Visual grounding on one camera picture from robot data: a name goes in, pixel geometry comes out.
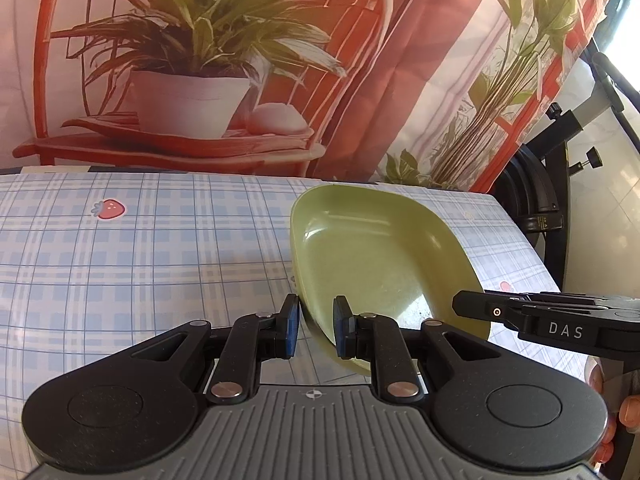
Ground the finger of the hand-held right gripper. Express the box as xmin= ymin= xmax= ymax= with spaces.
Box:
xmin=451 ymin=290 xmax=526 ymax=332

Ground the printed backdrop cloth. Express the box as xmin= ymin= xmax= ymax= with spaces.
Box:
xmin=0 ymin=0 xmax=608 ymax=196

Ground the person's right hand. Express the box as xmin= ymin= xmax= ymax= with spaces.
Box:
xmin=584 ymin=357 xmax=640 ymax=465

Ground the black backdrop stand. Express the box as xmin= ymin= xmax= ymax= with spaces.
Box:
xmin=492 ymin=37 xmax=640 ymax=297

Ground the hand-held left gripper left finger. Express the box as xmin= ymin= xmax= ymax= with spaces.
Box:
xmin=127 ymin=294 xmax=302 ymax=406

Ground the green plate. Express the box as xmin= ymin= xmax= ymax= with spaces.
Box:
xmin=290 ymin=184 xmax=492 ymax=376

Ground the blue checked tablecloth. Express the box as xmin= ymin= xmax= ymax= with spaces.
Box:
xmin=0 ymin=167 xmax=598 ymax=463

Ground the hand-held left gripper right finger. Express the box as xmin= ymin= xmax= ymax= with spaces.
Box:
xmin=332 ymin=295 xmax=497 ymax=403

